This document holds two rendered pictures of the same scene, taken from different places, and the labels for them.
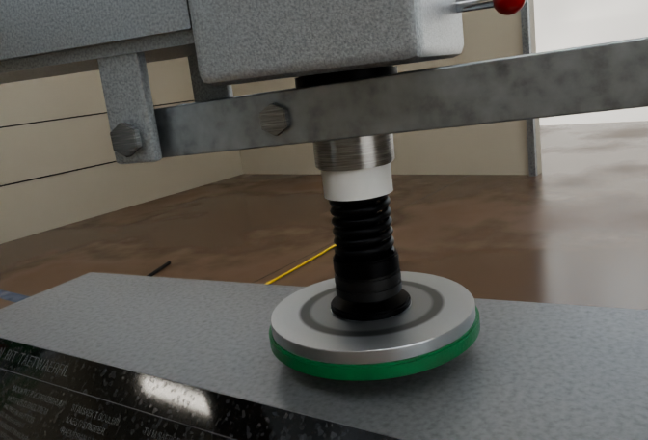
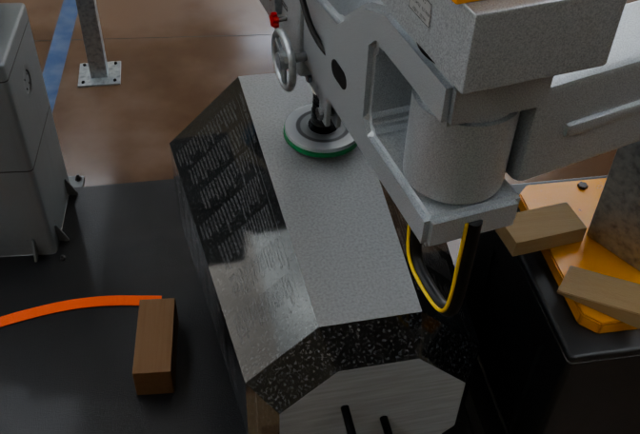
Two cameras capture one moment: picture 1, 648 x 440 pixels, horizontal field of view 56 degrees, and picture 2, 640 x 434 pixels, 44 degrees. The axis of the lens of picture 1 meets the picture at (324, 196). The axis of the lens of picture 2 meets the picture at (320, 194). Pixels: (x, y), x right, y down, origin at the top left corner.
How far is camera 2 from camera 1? 2.46 m
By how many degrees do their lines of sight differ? 112
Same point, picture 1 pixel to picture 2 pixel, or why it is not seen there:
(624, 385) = (302, 93)
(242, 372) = (359, 166)
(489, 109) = not seen: hidden behind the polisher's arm
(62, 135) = not seen: outside the picture
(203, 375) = (370, 173)
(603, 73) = not seen: hidden behind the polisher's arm
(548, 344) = (287, 109)
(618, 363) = (290, 96)
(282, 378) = (354, 154)
